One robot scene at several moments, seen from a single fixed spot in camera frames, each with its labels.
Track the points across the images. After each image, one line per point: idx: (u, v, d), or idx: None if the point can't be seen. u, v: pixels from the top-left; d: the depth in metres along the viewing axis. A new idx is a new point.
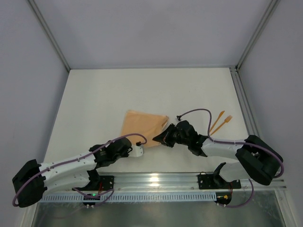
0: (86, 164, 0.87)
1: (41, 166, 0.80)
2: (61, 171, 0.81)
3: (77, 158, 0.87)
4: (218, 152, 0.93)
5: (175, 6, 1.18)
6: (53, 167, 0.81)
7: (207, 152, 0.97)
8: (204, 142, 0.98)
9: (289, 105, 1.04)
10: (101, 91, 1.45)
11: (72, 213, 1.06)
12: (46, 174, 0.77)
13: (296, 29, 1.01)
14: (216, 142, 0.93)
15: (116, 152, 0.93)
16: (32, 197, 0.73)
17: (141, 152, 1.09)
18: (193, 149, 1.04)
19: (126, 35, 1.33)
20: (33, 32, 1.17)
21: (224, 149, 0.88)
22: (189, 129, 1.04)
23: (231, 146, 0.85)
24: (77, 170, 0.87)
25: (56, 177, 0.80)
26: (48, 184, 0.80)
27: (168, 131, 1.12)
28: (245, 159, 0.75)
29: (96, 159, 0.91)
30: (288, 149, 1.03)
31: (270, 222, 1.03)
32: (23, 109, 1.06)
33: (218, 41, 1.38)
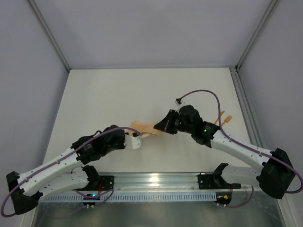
0: (67, 165, 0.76)
1: (20, 177, 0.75)
2: (41, 178, 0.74)
3: (56, 161, 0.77)
4: (231, 152, 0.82)
5: (175, 6, 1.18)
6: (32, 177, 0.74)
7: (216, 146, 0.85)
8: (216, 135, 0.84)
9: (289, 105, 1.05)
10: (101, 92, 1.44)
11: (72, 213, 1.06)
12: (24, 186, 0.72)
13: (296, 29, 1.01)
14: (232, 142, 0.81)
15: (105, 143, 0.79)
16: (24, 206, 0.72)
17: (138, 144, 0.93)
18: (198, 137, 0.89)
19: (125, 35, 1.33)
20: (33, 32, 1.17)
21: (243, 155, 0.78)
22: (193, 114, 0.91)
23: (254, 156, 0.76)
24: (62, 172, 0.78)
25: (37, 186, 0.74)
26: (33, 192, 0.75)
27: (169, 119, 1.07)
28: (268, 174, 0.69)
29: (79, 156, 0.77)
30: (288, 149, 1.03)
31: (271, 222, 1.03)
32: (23, 109, 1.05)
33: (218, 42, 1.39)
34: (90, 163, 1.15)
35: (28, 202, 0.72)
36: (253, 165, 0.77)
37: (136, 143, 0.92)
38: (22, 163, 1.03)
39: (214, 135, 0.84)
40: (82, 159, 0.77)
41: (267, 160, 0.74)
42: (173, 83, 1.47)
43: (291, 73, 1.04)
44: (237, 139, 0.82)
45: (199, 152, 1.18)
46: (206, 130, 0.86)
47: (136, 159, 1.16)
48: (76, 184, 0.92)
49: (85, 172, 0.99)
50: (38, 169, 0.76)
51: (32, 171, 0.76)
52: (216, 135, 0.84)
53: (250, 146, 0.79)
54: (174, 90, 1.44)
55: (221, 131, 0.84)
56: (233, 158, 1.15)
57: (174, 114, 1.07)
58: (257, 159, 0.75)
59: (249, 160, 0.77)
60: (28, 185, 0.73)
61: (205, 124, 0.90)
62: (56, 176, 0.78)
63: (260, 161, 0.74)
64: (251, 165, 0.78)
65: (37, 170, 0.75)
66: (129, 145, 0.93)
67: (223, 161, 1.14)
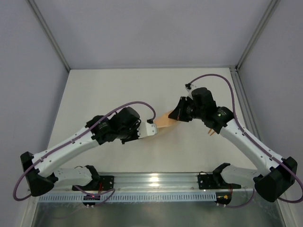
0: (83, 144, 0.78)
1: (34, 157, 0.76)
2: (56, 159, 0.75)
3: (71, 140, 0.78)
4: (240, 145, 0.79)
5: (175, 6, 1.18)
6: (46, 156, 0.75)
7: (226, 137, 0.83)
8: (229, 123, 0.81)
9: (289, 105, 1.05)
10: (101, 91, 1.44)
11: (72, 213, 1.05)
12: (39, 166, 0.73)
13: (296, 29, 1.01)
14: (245, 136, 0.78)
15: (121, 123, 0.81)
16: (40, 187, 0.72)
17: (152, 132, 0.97)
18: (208, 120, 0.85)
19: (125, 35, 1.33)
20: (33, 31, 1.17)
21: (253, 153, 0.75)
22: (207, 96, 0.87)
23: (264, 158, 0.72)
24: (77, 152, 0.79)
25: (51, 166, 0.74)
26: (48, 174, 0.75)
27: (181, 107, 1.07)
28: (271, 179, 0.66)
29: (95, 135, 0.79)
30: (288, 149, 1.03)
31: (271, 222, 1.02)
32: (22, 108, 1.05)
33: (218, 42, 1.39)
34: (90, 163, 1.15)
35: (43, 183, 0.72)
36: (260, 166, 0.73)
37: (150, 130, 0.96)
38: None
39: (227, 123, 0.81)
40: (97, 137, 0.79)
41: (276, 165, 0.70)
42: (173, 83, 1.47)
43: (291, 73, 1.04)
44: (251, 135, 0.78)
45: (200, 151, 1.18)
46: (219, 115, 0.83)
47: (136, 159, 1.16)
48: (81, 178, 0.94)
49: (89, 170, 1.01)
50: (51, 149, 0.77)
51: (46, 152, 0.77)
52: (230, 124, 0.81)
53: (262, 147, 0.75)
54: (175, 90, 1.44)
55: (236, 122, 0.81)
56: (233, 158, 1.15)
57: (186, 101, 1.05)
58: (267, 161, 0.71)
59: (257, 160, 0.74)
60: (42, 165, 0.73)
61: (218, 108, 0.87)
62: (71, 156, 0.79)
63: (268, 164, 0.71)
64: (257, 166, 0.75)
65: (51, 150, 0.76)
66: (143, 134, 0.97)
67: (223, 161, 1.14)
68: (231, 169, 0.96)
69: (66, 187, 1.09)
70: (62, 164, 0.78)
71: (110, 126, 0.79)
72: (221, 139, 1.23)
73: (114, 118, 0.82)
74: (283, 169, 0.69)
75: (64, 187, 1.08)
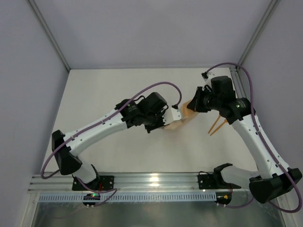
0: (112, 125, 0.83)
1: (65, 136, 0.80)
2: (86, 138, 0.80)
3: (101, 121, 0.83)
4: (249, 143, 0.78)
5: (175, 6, 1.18)
6: (77, 135, 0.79)
7: (237, 131, 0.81)
8: (245, 118, 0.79)
9: (289, 105, 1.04)
10: (101, 92, 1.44)
11: (72, 213, 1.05)
12: (70, 144, 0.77)
13: (296, 30, 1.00)
14: (258, 135, 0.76)
15: (149, 108, 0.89)
16: (69, 166, 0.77)
17: (178, 117, 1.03)
18: (225, 109, 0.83)
19: (126, 35, 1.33)
20: (33, 32, 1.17)
21: (261, 155, 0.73)
22: (227, 84, 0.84)
23: (270, 163, 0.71)
24: (106, 133, 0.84)
25: (82, 144, 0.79)
26: (77, 152, 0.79)
27: (198, 98, 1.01)
28: (271, 185, 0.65)
29: (124, 117, 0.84)
30: (289, 149, 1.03)
31: (271, 222, 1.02)
32: (22, 109, 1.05)
33: (218, 42, 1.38)
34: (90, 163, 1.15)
35: (73, 163, 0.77)
36: (263, 169, 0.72)
37: (176, 116, 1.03)
38: (22, 163, 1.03)
39: (244, 117, 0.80)
40: (127, 120, 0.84)
41: (280, 172, 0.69)
42: (173, 83, 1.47)
43: (291, 73, 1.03)
44: (263, 136, 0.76)
45: (200, 152, 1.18)
46: (238, 106, 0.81)
47: (136, 159, 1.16)
48: (86, 174, 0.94)
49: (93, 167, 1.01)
50: (82, 129, 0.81)
51: (77, 131, 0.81)
52: (246, 118, 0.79)
53: (272, 151, 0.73)
54: (175, 90, 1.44)
55: (252, 119, 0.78)
56: (234, 159, 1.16)
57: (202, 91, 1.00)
58: (271, 167, 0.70)
59: (262, 163, 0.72)
60: (74, 144, 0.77)
61: (236, 99, 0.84)
62: (100, 136, 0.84)
63: (272, 170, 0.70)
64: (261, 168, 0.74)
65: (82, 130, 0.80)
66: (169, 120, 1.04)
67: (223, 162, 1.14)
68: (230, 170, 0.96)
69: (66, 187, 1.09)
70: (91, 144, 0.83)
71: (138, 110, 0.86)
72: (221, 139, 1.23)
73: (144, 104, 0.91)
74: (285, 178, 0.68)
75: (64, 187, 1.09)
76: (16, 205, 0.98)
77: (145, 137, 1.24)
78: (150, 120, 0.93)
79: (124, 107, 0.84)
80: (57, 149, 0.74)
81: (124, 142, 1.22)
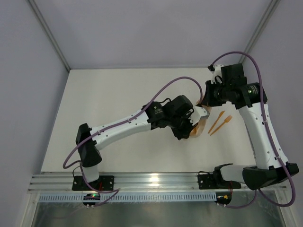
0: (138, 125, 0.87)
1: (92, 130, 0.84)
2: (111, 135, 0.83)
3: (128, 119, 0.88)
4: (252, 131, 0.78)
5: (175, 6, 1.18)
6: (103, 131, 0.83)
7: (244, 117, 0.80)
8: (254, 105, 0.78)
9: (289, 105, 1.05)
10: (101, 92, 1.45)
11: (72, 213, 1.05)
12: (96, 138, 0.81)
13: (297, 30, 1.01)
14: (264, 126, 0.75)
15: (173, 111, 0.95)
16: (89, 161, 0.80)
17: (204, 113, 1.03)
18: (234, 91, 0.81)
19: (126, 35, 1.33)
20: (33, 32, 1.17)
21: (262, 146, 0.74)
22: (237, 69, 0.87)
23: (270, 155, 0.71)
24: (130, 132, 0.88)
25: (107, 140, 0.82)
26: (102, 146, 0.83)
27: (208, 92, 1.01)
28: (265, 176, 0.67)
29: (150, 118, 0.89)
30: (289, 149, 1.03)
31: (271, 222, 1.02)
32: (23, 109, 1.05)
33: (218, 42, 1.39)
34: None
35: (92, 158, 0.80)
36: (261, 159, 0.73)
37: (201, 111, 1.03)
38: (22, 163, 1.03)
39: (253, 104, 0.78)
40: (152, 122, 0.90)
41: (277, 165, 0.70)
42: (173, 83, 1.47)
43: (291, 73, 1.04)
44: (269, 127, 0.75)
45: (200, 151, 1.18)
46: (250, 91, 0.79)
47: (137, 158, 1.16)
48: (92, 173, 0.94)
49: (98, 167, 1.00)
50: (109, 126, 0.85)
51: (103, 126, 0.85)
52: (255, 106, 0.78)
53: (274, 144, 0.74)
54: (175, 90, 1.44)
55: (262, 108, 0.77)
56: (234, 159, 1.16)
57: (212, 85, 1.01)
58: (270, 159, 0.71)
59: (262, 153, 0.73)
60: (100, 138, 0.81)
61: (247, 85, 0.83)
62: (124, 135, 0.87)
63: (270, 162, 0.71)
64: (258, 158, 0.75)
65: (109, 126, 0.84)
66: (196, 120, 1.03)
67: (223, 162, 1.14)
68: (230, 169, 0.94)
69: (66, 187, 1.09)
70: (114, 141, 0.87)
71: (163, 114, 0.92)
72: (221, 138, 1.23)
73: (169, 107, 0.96)
74: (281, 171, 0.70)
75: (64, 187, 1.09)
76: (16, 205, 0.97)
77: (145, 137, 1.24)
78: (174, 122, 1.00)
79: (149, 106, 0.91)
80: (82, 142, 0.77)
81: (124, 142, 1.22)
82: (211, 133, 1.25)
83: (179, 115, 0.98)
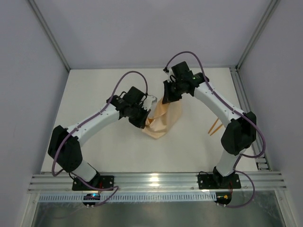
0: (110, 114, 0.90)
1: (68, 129, 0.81)
2: (90, 127, 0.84)
3: (99, 112, 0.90)
4: (209, 103, 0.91)
5: (175, 6, 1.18)
6: (81, 126, 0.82)
7: (200, 98, 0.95)
8: (201, 85, 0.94)
9: (289, 105, 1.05)
10: (101, 92, 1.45)
11: (72, 213, 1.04)
12: (76, 134, 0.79)
13: (297, 29, 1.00)
14: (213, 95, 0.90)
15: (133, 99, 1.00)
16: (74, 160, 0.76)
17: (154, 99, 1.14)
18: (184, 82, 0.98)
19: (126, 34, 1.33)
20: (32, 31, 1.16)
21: (219, 109, 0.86)
22: (183, 66, 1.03)
23: (227, 112, 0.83)
24: (104, 123, 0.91)
25: (86, 134, 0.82)
26: (83, 143, 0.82)
27: (166, 90, 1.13)
28: (230, 127, 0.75)
29: (117, 107, 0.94)
30: (290, 148, 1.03)
31: (271, 222, 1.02)
32: (22, 109, 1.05)
33: (218, 42, 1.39)
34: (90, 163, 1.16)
35: (75, 155, 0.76)
36: (224, 119, 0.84)
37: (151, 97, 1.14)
38: (22, 163, 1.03)
39: (200, 85, 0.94)
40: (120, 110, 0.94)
41: (236, 117, 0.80)
42: None
43: (291, 73, 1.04)
44: (218, 94, 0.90)
45: (199, 151, 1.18)
46: (194, 78, 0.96)
47: (137, 159, 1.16)
48: (86, 170, 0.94)
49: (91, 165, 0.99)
50: (84, 120, 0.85)
51: (78, 123, 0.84)
52: (202, 85, 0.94)
53: (227, 103, 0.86)
54: None
55: (207, 84, 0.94)
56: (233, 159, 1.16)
57: (168, 84, 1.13)
58: (228, 114, 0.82)
59: (222, 114, 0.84)
60: (80, 133, 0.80)
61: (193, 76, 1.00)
62: (99, 127, 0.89)
63: (229, 117, 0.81)
64: (223, 121, 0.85)
65: (84, 121, 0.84)
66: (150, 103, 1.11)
67: None
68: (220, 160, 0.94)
69: (66, 187, 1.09)
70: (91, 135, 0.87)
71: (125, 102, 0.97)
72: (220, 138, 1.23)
73: (127, 97, 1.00)
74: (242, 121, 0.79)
75: (64, 187, 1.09)
76: (16, 205, 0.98)
77: (145, 137, 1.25)
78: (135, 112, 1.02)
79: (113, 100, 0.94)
80: (64, 139, 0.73)
81: (124, 142, 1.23)
82: (210, 133, 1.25)
83: (137, 103, 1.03)
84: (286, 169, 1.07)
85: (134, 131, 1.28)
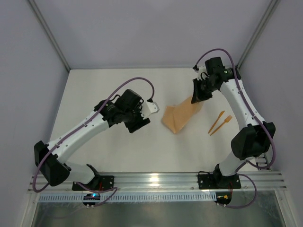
0: (95, 126, 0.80)
1: (49, 144, 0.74)
2: (72, 143, 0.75)
3: (83, 124, 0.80)
4: (232, 101, 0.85)
5: (175, 6, 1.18)
6: (62, 142, 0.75)
7: (225, 94, 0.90)
8: (230, 82, 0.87)
9: (289, 105, 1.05)
10: (101, 92, 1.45)
11: (72, 213, 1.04)
12: (56, 152, 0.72)
13: (297, 30, 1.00)
14: (239, 94, 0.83)
15: (126, 105, 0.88)
16: (60, 174, 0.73)
17: (154, 109, 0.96)
18: (214, 74, 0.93)
19: (126, 34, 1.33)
20: (33, 31, 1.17)
21: (240, 110, 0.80)
22: (217, 61, 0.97)
23: (247, 116, 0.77)
24: (91, 135, 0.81)
25: (68, 150, 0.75)
26: (65, 159, 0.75)
27: (196, 88, 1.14)
28: (244, 132, 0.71)
29: (105, 116, 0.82)
30: (290, 149, 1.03)
31: (271, 222, 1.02)
32: (22, 109, 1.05)
33: (218, 42, 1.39)
34: (90, 163, 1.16)
35: (61, 170, 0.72)
36: (242, 122, 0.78)
37: (153, 108, 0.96)
38: (22, 163, 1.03)
39: (229, 80, 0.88)
40: (108, 118, 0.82)
41: (254, 123, 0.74)
42: (170, 83, 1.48)
43: (291, 73, 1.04)
44: (245, 95, 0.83)
45: (199, 152, 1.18)
46: (225, 72, 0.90)
47: (138, 158, 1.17)
48: (84, 174, 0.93)
49: (89, 167, 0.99)
50: (66, 135, 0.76)
51: (60, 138, 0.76)
52: (231, 82, 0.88)
53: (251, 107, 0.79)
54: (173, 88, 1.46)
55: (236, 82, 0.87)
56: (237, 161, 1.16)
57: (198, 82, 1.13)
58: (247, 118, 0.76)
59: (241, 117, 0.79)
60: (60, 151, 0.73)
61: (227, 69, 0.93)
62: (84, 140, 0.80)
63: (248, 121, 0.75)
64: (240, 123, 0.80)
65: (66, 135, 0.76)
66: (147, 114, 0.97)
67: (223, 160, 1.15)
68: (224, 161, 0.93)
69: (66, 187, 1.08)
70: (76, 150, 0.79)
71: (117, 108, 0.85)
72: (220, 138, 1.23)
73: (120, 101, 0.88)
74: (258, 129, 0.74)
75: (64, 188, 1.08)
76: (16, 205, 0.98)
77: (145, 137, 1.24)
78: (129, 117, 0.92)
79: (102, 107, 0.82)
80: (41, 161, 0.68)
81: (124, 142, 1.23)
82: (210, 133, 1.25)
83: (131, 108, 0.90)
84: (286, 170, 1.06)
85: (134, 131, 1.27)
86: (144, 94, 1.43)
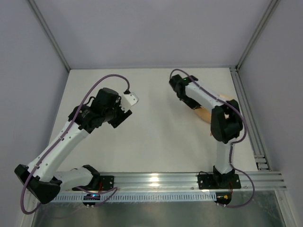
0: (72, 137, 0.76)
1: (29, 167, 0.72)
2: (51, 161, 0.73)
3: (59, 138, 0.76)
4: (198, 98, 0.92)
5: (175, 6, 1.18)
6: (42, 161, 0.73)
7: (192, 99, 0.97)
8: (190, 84, 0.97)
9: (289, 105, 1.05)
10: None
11: (72, 213, 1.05)
12: (38, 173, 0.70)
13: (297, 30, 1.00)
14: (201, 90, 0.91)
15: (102, 106, 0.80)
16: (49, 191, 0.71)
17: (134, 100, 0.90)
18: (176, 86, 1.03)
19: (126, 34, 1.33)
20: (32, 32, 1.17)
21: (205, 100, 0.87)
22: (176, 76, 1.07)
23: (212, 101, 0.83)
24: (71, 146, 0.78)
25: (51, 168, 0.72)
26: (49, 177, 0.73)
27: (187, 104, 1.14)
28: (214, 114, 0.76)
29: (81, 124, 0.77)
30: (290, 149, 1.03)
31: (271, 222, 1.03)
32: (22, 109, 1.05)
33: (218, 42, 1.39)
34: (90, 163, 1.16)
35: (48, 188, 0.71)
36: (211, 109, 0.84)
37: (131, 100, 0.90)
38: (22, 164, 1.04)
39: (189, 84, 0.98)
40: (84, 126, 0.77)
41: (220, 104, 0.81)
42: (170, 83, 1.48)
43: (291, 73, 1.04)
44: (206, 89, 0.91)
45: (200, 151, 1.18)
46: (184, 80, 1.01)
47: (138, 158, 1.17)
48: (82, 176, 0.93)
49: (84, 169, 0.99)
50: (44, 153, 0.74)
51: (39, 158, 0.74)
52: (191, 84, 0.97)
53: (211, 94, 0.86)
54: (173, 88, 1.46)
55: (195, 82, 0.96)
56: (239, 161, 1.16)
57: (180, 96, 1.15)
58: (213, 102, 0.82)
59: (208, 104, 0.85)
60: (41, 170, 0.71)
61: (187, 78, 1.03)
62: (66, 153, 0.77)
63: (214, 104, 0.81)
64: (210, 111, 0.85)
65: (45, 154, 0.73)
66: (128, 107, 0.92)
67: None
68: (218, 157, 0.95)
69: None
70: (60, 164, 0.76)
71: (92, 112, 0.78)
72: None
73: (94, 103, 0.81)
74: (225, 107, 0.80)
75: None
76: (16, 205, 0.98)
77: (145, 137, 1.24)
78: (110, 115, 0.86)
79: (76, 115, 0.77)
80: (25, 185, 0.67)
81: (124, 143, 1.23)
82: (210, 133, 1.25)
83: (110, 107, 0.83)
84: (286, 170, 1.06)
85: (134, 131, 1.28)
86: (142, 93, 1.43)
